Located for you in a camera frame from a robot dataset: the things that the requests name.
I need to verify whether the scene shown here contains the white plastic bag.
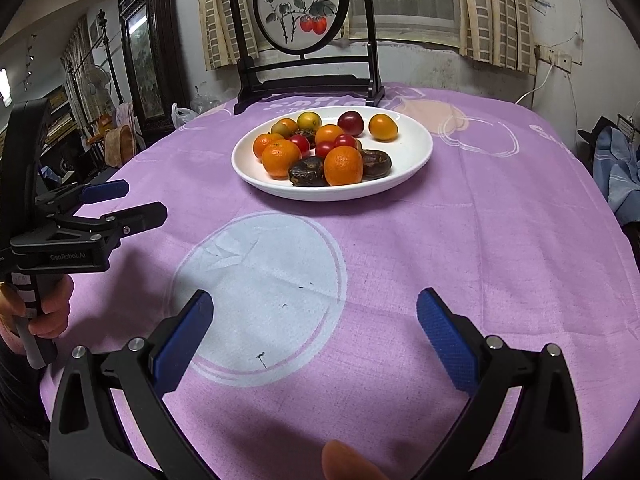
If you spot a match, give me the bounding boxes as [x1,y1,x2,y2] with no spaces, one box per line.
[171,103,199,129]

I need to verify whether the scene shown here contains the purple printed tablecloth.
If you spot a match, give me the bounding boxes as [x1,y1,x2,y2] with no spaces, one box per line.
[40,82,640,480]

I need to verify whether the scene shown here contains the person's left hand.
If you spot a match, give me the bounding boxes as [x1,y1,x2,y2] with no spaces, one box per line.
[0,276,75,339]

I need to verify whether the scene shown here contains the dark wooden cabinet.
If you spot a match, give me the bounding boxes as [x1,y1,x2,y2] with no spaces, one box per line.
[118,0,189,136]

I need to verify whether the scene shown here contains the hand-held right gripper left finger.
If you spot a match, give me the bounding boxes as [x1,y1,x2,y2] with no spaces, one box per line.
[48,289,215,480]

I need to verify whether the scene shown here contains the beige checked curtain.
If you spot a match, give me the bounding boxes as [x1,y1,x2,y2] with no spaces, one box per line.
[450,0,536,74]
[196,0,261,72]

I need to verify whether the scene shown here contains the person's left forearm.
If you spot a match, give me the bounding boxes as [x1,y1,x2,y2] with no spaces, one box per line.
[0,327,51,463]

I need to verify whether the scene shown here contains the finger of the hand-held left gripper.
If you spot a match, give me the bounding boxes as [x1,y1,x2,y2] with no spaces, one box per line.
[50,202,168,239]
[35,179,130,214]

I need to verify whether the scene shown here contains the white cable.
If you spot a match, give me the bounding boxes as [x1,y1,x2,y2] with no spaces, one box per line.
[515,62,556,106]

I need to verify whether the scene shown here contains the orange mandarin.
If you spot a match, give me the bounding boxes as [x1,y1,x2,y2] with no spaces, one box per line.
[262,139,303,180]
[252,132,286,160]
[324,146,364,187]

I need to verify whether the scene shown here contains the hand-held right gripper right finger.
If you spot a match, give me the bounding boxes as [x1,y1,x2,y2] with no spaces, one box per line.
[416,287,583,480]

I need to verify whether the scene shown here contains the blue cloth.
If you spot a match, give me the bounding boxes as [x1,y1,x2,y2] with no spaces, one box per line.
[592,125,640,227]

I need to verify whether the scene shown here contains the brown wicker basket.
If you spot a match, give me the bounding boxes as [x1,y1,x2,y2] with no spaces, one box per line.
[104,125,136,169]

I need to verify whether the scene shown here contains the white wall socket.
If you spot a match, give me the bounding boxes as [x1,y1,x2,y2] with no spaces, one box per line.
[534,44,584,66]

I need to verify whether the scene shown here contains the person's right hand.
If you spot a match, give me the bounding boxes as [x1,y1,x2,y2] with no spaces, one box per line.
[322,439,397,480]

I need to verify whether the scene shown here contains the white electric fan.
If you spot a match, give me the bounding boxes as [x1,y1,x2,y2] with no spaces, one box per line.
[80,67,112,111]

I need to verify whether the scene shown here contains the black framed round painting screen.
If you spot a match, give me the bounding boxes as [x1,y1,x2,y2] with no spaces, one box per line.
[224,0,386,115]

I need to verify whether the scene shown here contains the dark red cherry tomato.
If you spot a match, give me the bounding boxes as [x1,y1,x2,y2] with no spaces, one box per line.
[337,111,365,137]

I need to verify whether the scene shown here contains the white round plate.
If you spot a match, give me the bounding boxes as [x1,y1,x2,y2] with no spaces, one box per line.
[231,106,434,202]

